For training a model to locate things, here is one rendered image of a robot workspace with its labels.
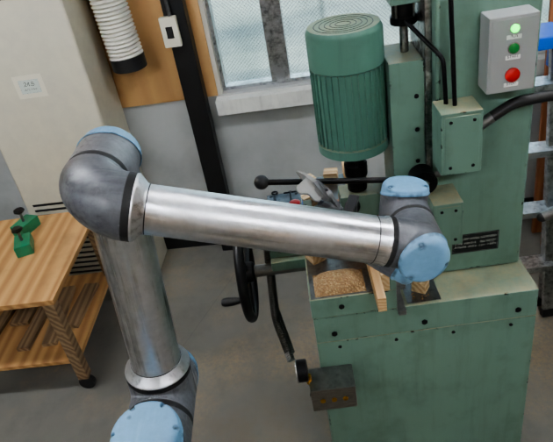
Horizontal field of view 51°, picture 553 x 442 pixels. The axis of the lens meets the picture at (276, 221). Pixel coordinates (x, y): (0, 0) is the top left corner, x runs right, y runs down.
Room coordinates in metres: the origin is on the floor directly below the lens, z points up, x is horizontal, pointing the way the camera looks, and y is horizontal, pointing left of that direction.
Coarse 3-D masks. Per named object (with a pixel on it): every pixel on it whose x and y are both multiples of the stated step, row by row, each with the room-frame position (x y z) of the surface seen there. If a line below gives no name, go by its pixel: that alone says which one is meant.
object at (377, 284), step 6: (342, 162) 1.66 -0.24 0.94; (342, 168) 1.65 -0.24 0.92; (366, 264) 1.17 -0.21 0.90; (372, 270) 1.10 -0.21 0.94; (372, 276) 1.07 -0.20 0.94; (378, 276) 1.07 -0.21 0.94; (372, 282) 1.07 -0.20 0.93; (378, 282) 1.05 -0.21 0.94; (372, 288) 1.08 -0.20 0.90; (378, 288) 1.03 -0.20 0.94; (378, 294) 1.01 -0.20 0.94; (384, 294) 1.01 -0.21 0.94; (378, 300) 0.99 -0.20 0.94; (384, 300) 0.99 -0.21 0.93; (378, 306) 0.99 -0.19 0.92; (384, 306) 0.99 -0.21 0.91
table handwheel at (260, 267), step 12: (240, 252) 1.28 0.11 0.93; (252, 252) 1.47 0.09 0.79; (240, 264) 1.25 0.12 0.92; (252, 264) 1.35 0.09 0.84; (264, 264) 1.35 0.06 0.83; (240, 276) 1.23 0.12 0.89; (252, 276) 1.32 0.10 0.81; (240, 288) 1.22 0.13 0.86; (252, 288) 1.40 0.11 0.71; (240, 300) 1.22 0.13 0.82; (252, 300) 1.31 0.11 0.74; (252, 312) 1.22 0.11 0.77
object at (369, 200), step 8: (368, 184) 1.34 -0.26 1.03; (376, 184) 1.33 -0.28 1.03; (344, 192) 1.32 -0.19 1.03; (352, 192) 1.31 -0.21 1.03; (360, 192) 1.31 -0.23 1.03; (368, 192) 1.30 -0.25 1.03; (376, 192) 1.29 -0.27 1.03; (344, 200) 1.29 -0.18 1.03; (360, 200) 1.29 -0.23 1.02; (368, 200) 1.29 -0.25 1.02; (376, 200) 1.29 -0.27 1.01; (360, 208) 1.29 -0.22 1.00; (368, 208) 1.29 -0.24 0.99; (376, 208) 1.29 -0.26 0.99
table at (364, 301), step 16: (320, 176) 1.67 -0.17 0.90; (336, 192) 1.55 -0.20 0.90; (288, 256) 1.31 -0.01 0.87; (304, 256) 1.30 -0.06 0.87; (320, 272) 1.18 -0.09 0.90; (368, 272) 1.14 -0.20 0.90; (368, 288) 1.08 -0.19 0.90; (320, 304) 1.07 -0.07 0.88; (336, 304) 1.07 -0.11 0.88; (352, 304) 1.07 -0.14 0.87; (368, 304) 1.06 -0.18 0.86
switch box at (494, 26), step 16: (480, 16) 1.19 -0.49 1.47; (496, 16) 1.15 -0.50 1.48; (512, 16) 1.13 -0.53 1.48; (528, 16) 1.13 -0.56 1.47; (480, 32) 1.19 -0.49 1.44; (496, 32) 1.13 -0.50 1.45; (528, 32) 1.13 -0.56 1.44; (480, 48) 1.18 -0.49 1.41; (496, 48) 1.13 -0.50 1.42; (528, 48) 1.13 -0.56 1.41; (480, 64) 1.18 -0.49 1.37; (496, 64) 1.13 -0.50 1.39; (512, 64) 1.13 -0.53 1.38; (528, 64) 1.13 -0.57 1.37; (480, 80) 1.18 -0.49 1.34; (496, 80) 1.13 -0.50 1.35; (528, 80) 1.13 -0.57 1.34
